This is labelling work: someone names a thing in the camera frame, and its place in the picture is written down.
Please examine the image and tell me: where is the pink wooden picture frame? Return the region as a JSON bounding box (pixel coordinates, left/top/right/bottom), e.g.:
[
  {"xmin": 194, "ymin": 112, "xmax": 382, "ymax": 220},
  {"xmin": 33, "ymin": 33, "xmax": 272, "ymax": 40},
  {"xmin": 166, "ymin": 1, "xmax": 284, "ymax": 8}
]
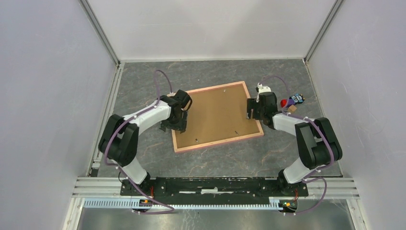
[{"xmin": 167, "ymin": 80, "xmax": 265, "ymax": 154}]

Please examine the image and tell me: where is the brown cardboard backing board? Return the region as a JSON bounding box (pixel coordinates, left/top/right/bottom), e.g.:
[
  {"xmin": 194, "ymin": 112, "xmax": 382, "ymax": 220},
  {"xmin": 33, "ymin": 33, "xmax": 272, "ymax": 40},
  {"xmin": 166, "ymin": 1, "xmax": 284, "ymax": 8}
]
[{"xmin": 171, "ymin": 84, "xmax": 261, "ymax": 149}]

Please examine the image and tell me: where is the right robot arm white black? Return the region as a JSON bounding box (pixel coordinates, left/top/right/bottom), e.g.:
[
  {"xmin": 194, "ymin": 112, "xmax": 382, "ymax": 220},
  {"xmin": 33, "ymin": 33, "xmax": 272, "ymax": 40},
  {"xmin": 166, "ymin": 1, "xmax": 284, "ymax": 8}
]
[{"xmin": 247, "ymin": 92, "xmax": 342, "ymax": 196}]

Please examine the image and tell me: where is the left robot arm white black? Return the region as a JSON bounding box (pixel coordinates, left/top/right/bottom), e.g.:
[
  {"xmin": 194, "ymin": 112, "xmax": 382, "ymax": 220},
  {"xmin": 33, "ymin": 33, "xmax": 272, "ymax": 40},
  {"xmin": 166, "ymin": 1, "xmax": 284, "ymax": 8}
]
[{"xmin": 98, "ymin": 90, "xmax": 192, "ymax": 195}]

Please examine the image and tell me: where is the red purple toy block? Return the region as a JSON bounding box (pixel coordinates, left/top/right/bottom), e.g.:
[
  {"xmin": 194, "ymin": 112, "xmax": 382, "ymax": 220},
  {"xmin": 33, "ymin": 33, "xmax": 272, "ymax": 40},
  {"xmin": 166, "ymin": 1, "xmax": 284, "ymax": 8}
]
[{"xmin": 280, "ymin": 99, "xmax": 295, "ymax": 108}]

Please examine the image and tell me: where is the small brown wooden cube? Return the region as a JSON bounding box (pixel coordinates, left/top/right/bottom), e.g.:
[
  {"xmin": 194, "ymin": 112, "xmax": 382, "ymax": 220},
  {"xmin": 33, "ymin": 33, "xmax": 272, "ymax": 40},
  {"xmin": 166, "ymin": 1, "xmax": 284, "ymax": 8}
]
[{"xmin": 287, "ymin": 105, "xmax": 297, "ymax": 113}]

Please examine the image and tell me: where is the blue owl toy block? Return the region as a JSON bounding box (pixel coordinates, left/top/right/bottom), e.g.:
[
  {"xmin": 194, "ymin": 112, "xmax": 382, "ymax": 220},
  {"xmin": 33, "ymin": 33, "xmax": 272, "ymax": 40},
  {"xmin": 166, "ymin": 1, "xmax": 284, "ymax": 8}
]
[{"xmin": 290, "ymin": 93, "xmax": 305, "ymax": 104}]

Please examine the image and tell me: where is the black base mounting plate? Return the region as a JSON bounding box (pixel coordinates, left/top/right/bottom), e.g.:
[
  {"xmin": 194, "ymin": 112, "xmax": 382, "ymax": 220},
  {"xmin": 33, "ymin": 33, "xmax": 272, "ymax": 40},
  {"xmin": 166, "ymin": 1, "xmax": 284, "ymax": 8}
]
[{"xmin": 120, "ymin": 177, "xmax": 309, "ymax": 206}]

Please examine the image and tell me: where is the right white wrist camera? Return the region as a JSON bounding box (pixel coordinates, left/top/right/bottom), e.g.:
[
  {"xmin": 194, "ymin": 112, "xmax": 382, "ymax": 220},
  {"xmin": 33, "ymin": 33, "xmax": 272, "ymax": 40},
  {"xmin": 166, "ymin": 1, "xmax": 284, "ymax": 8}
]
[{"xmin": 256, "ymin": 82, "xmax": 271, "ymax": 101}]

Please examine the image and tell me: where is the aluminium rail frame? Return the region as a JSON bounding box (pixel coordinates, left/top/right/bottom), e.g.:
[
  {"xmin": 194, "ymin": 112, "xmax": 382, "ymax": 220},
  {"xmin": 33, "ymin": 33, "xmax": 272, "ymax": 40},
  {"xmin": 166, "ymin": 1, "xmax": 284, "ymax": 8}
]
[{"xmin": 62, "ymin": 60, "xmax": 370, "ymax": 230}]

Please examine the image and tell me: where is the white slotted cable duct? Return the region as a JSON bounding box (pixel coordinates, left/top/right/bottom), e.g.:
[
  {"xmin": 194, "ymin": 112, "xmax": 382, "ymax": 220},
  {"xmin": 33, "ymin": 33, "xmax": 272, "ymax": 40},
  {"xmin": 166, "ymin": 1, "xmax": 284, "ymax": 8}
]
[{"xmin": 83, "ymin": 198, "xmax": 297, "ymax": 210}]

